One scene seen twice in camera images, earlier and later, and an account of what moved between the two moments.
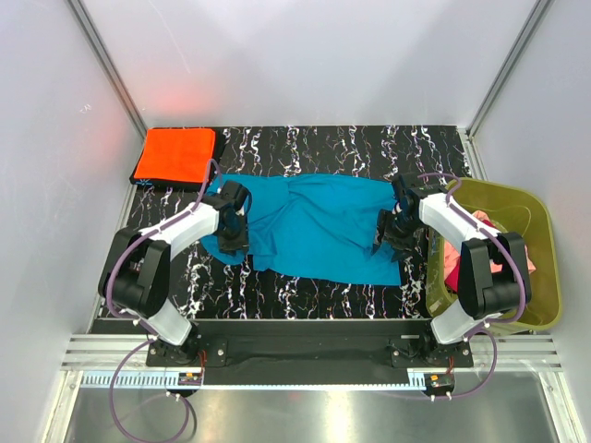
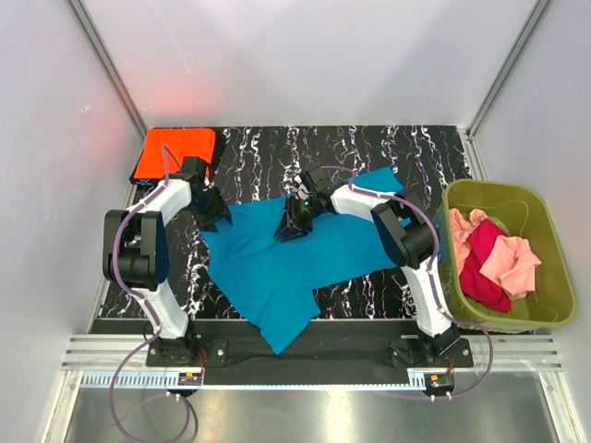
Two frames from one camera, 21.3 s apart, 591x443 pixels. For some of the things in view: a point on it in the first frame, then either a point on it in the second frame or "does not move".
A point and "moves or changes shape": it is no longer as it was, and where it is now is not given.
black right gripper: x=404 y=247 to x=294 y=219
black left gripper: x=241 y=243 to x=219 y=211
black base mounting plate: x=309 y=352 does not move
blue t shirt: x=317 y=228 moves or changes shape
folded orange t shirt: x=176 y=154 does not move
